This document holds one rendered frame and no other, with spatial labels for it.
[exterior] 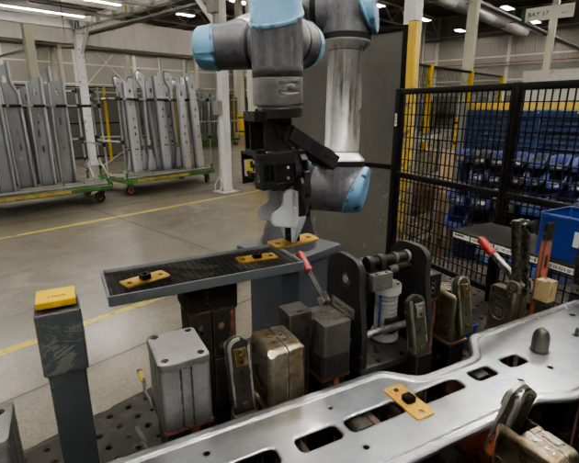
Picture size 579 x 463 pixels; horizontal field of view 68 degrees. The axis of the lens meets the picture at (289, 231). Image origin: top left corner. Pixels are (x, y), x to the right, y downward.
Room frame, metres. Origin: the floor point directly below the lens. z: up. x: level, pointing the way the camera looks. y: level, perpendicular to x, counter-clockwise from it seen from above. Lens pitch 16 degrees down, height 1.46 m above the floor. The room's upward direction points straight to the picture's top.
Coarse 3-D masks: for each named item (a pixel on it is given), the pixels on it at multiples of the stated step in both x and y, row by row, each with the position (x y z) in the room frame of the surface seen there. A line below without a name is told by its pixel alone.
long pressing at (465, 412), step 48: (480, 336) 0.81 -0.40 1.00; (528, 336) 0.81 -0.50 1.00; (576, 336) 0.81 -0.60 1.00; (336, 384) 0.65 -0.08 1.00; (384, 384) 0.65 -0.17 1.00; (432, 384) 0.65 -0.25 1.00; (480, 384) 0.65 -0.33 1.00; (528, 384) 0.65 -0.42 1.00; (576, 384) 0.65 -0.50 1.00; (240, 432) 0.54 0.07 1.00; (288, 432) 0.54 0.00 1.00; (384, 432) 0.54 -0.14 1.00; (432, 432) 0.54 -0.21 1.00; (480, 432) 0.55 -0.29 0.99
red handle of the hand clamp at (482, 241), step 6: (480, 240) 1.04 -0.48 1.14; (486, 240) 1.04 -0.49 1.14; (486, 246) 1.02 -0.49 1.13; (492, 246) 1.02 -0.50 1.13; (486, 252) 1.02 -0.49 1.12; (492, 252) 1.01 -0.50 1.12; (498, 258) 0.99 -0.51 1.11; (498, 264) 0.99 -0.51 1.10; (504, 264) 0.98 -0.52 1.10; (504, 270) 0.98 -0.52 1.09; (510, 270) 0.97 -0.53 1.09; (510, 276) 0.96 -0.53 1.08; (522, 282) 0.94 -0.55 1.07
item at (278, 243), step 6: (288, 234) 0.69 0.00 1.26; (300, 234) 0.72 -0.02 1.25; (306, 234) 0.72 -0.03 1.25; (276, 240) 0.69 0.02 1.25; (282, 240) 0.69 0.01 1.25; (288, 240) 0.69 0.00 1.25; (300, 240) 0.69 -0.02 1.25; (306, 240) 0.69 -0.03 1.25; (312, 240) 0.69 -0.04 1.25; (318, 240) 0.70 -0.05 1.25; (276, 246) 0.66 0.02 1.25; (282, 246) 0.66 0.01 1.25; (288, 246) 0.67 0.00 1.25
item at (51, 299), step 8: (56, 288) 0.70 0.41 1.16; (64, 288) 0.70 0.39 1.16; (72, 288) 0.70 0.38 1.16; (40, 296) 0.67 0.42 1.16; (48, 296) 0.67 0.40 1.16; (56, 296) 0.67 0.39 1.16; (64, 296) 0.67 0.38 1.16; (72, 296) 0.67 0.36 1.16; (40, 304) 0.64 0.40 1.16; (48, 304) 0.64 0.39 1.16; (56, 304) 0.65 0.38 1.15; (64, 304) 0.65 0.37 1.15
